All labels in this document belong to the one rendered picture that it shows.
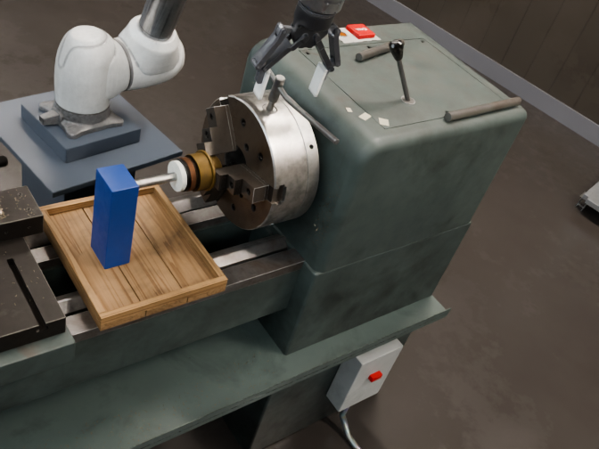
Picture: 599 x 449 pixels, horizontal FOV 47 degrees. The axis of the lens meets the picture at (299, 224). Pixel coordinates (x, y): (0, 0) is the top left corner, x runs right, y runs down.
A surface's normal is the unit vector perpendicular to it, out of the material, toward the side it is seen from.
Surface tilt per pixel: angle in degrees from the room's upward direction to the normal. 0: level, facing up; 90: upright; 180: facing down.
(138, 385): 0
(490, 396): 0
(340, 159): 90
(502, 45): 90
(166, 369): 0
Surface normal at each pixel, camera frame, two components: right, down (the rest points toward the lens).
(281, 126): 0.46, -0.40
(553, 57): -0.69, 0.33
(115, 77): 0.73, 0.51
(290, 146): 0.56, -0.11
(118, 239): 0.56, 0.64
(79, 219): 0.25, -0.73
